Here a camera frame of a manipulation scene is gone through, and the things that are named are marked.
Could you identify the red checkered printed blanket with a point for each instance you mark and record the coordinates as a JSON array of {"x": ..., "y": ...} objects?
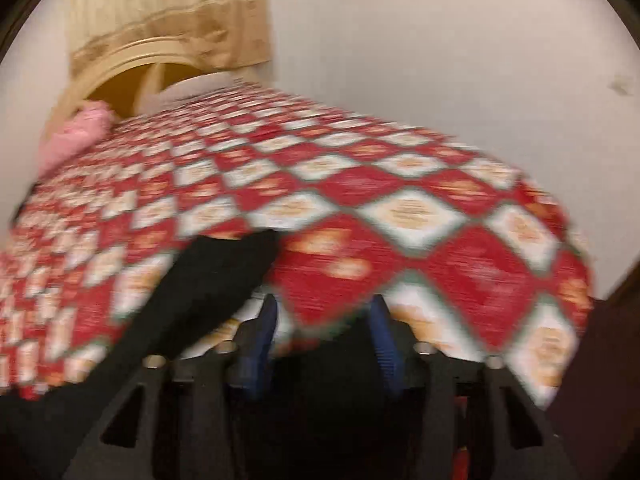
[{"x": 350, "y": 185}]

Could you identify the black pants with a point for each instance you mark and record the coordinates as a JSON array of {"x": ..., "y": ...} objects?
[{"x": 210, "y": 270}]

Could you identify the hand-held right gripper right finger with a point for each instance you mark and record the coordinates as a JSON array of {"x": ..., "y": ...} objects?
[{"x": 384, "y": 340}]

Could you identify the dark wooden furniture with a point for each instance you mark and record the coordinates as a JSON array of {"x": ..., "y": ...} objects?
[{"x": 616, "y": 360}]

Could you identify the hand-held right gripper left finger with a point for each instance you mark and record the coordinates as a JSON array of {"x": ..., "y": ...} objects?
[{"x": 261, "y": 332}]

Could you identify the beige patterned curtain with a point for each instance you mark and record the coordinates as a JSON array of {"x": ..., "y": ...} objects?
[{"x": 175, "y": 0}]

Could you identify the striped pillow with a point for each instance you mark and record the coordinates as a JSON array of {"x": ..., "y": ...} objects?
[{"x": 200, "y": 86}]

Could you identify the beige wooden headboard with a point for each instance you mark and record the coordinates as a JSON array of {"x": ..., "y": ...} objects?
[{"x": 100, "y": 71}]

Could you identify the pink pillow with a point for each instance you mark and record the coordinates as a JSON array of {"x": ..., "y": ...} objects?
[{"x": 75, "y": 135}]

